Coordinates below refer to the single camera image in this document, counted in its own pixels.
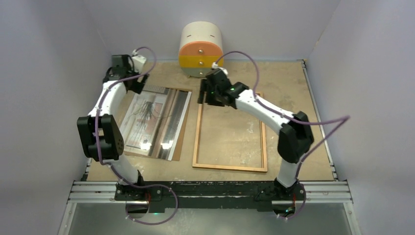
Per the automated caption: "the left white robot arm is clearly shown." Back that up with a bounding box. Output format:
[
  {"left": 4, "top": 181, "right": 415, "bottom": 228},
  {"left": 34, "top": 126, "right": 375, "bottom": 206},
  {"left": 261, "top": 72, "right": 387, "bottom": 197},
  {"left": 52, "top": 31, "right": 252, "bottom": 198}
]
[{"left": 76, "top": 54, "right": 149, "bottom": 200}]

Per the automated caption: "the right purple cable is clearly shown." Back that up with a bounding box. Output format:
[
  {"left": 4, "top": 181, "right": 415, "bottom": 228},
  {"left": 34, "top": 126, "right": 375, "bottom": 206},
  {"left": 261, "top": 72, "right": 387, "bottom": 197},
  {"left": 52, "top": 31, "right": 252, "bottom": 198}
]
[{"left": 212, "top": 50, "right": 351, "bottom": 221}]

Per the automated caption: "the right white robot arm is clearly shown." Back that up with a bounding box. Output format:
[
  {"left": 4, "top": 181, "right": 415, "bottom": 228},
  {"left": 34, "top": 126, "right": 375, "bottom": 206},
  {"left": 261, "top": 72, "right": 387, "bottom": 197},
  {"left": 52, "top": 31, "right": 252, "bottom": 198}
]
[{"left": 198, "top": 69, "right": 314, "bottom": 199}]

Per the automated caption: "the round drawer cabinet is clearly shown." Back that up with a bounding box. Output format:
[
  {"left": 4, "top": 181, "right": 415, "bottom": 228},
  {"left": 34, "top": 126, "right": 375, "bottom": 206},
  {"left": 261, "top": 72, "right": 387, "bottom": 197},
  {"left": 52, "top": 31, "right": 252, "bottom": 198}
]
[{"left": 178, "top": 21, "right": 224, "bottom": 78}]

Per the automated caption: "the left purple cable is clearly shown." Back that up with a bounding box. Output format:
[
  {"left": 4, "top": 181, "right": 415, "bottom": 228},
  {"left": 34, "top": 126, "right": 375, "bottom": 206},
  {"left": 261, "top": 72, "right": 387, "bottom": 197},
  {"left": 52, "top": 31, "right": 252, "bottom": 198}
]
[{"left": 94, "top": 47, "right": 179, "bottom": 227}]

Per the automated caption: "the aluminium rail frame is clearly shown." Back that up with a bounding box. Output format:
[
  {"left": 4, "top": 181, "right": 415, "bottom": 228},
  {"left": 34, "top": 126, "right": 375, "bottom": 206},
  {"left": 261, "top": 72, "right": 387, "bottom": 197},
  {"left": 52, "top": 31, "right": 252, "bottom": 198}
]
[{"left": 56, "top": 58, "right": 362, "bottom": 235}]

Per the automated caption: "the purple cable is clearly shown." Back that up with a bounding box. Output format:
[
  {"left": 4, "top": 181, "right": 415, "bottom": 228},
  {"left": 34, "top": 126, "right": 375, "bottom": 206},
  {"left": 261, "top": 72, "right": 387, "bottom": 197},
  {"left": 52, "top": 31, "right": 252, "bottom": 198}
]
[
  {"left": 94, "top": 47, "right": 179, "bottom": 227},
  {"left": 212, "top": 50, "right": 351, "bottom": 221}
]

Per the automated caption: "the wooden picture frame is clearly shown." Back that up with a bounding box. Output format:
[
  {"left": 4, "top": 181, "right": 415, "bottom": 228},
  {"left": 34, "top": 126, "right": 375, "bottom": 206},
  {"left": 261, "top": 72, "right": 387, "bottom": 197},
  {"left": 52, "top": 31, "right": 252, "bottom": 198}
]
[{"left": 192, "top": 103, "right": 268, "bottom": 173}]

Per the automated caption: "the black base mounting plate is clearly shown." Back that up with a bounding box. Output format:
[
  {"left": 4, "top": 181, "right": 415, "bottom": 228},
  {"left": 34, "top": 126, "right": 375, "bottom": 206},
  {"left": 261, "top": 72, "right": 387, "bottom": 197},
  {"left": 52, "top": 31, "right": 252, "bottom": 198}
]
[{"left": 115, "top": 181, "right": 306, "bottom": 214}]

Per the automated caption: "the brown backing board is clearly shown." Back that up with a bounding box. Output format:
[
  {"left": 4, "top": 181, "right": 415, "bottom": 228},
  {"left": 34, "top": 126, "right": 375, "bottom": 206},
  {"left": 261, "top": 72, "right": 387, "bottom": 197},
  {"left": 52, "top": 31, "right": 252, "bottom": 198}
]
[{"left": 123, "top": 87, "right": 193, "bottom": 162}]

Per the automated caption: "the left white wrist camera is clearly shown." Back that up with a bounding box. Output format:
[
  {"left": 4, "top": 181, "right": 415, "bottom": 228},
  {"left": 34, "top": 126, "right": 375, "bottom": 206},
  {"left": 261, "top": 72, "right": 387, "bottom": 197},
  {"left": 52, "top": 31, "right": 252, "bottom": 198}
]
[{"left": 130, "top": 49, "right": 147, "bottom": 73}]

